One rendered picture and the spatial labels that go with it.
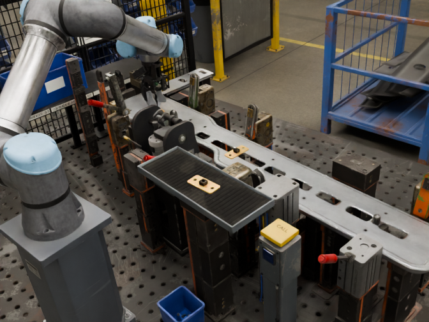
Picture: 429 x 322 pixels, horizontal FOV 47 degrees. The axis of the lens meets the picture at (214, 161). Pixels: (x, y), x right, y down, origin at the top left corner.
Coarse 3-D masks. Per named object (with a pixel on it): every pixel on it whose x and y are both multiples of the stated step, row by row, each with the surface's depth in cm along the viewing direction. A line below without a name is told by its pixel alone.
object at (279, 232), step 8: (272, 224) 107; (280, 224) 107; (288, 224) 107; (264, 232) 105; (272, 232) 105; (280, 232) 105; (288, 232) 105; (296, 232) 105; (272, 240) 104; (280, 240) 103; (288, 240) 103
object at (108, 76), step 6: (120, 72) 176; (108, 78) 174; (114, 78) 174; (114, 84) 175; (114, 90) 176; (120, 90) 177; (114, 96) 179; (120, 96) 178; (120, 102) 179; (120, 114) 185
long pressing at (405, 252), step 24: (192, 120) 186; (240, 144) 168; (264, 168) 155; (288, 168) 154; (312, 192) 142; (336, 192) 141; (360, 192) 141; (312, 216) 133; (336, 216) 132; (384, 216) 131; (408, 216) 130; (384, 240) 123; (408, 240) 122; (408, 264) 115
